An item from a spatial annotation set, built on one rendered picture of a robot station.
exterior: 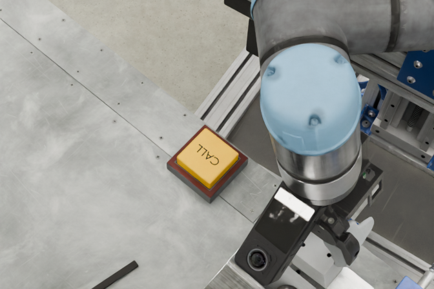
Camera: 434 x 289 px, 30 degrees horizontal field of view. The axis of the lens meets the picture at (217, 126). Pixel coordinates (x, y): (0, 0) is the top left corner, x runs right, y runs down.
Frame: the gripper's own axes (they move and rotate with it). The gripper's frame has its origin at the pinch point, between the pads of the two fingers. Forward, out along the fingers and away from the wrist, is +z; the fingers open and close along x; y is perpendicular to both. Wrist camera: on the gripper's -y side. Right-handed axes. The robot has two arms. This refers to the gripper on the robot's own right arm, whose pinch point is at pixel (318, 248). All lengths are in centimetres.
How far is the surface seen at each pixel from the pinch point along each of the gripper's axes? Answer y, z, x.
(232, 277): -8.2, 3.8, 6.8
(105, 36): 31, 86, 102
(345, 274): 0.8, 6.1, -2.9
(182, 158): 0.6, 7.7, 23.8
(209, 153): 3.5, 8.4, 21.7
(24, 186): -15.6, 7.2, 38.3
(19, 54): -2, 7, 54
